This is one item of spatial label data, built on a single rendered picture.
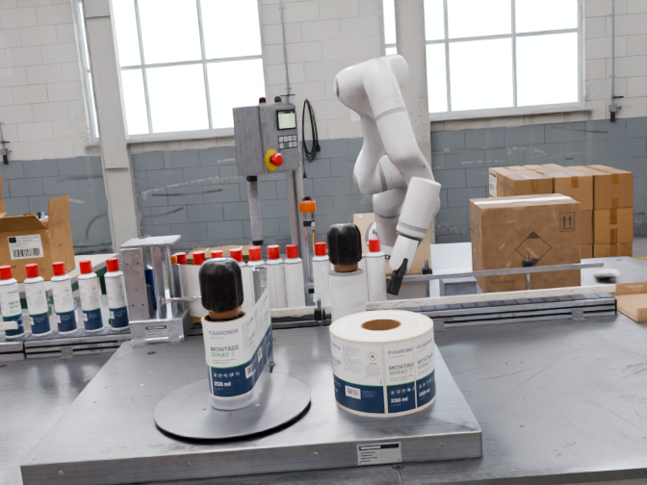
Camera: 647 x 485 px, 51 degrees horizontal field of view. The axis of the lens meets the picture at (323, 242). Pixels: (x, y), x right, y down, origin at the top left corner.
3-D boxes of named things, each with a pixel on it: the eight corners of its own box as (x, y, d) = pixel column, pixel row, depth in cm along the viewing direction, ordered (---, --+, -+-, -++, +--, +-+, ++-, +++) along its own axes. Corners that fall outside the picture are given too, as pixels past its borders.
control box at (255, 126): (237, 175, 191) (230, 107, 188) (274, 169, 205) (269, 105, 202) (265, 175, 186) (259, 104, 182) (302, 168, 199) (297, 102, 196)
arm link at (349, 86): (406, 192, 236) (361, 206, 235) (396, 171, 244) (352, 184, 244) (389, 68, 200) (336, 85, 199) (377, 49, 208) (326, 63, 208)
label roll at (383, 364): (316, 392, 139) (311, 323, 137) (396, 369, 149) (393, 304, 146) (371, 426, 122) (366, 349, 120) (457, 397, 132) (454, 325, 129)
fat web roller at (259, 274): (255, 343, 173) (248, 270, 170) (257, 337, 178) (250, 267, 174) (273, 341, 173) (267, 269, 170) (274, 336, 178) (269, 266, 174)
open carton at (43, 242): (-35, 292, 304) (-49, 209, 298) (15, 268, 354) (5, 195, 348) (51, 286, 304) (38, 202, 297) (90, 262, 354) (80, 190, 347)
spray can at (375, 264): (369, 312, 192) (365, 241, 189) (369, 307, 198) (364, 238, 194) (388, 311, 192) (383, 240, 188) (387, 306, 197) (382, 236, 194)
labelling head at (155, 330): (131, 344, 179) (118, 247, 174) (142, 329, 191) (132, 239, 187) (184, 340, 179) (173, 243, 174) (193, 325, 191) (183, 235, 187)
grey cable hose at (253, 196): (251, 246, 199) (245, 174, 195) (252, 243, 202) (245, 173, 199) (263, 245, 199) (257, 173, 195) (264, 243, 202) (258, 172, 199)
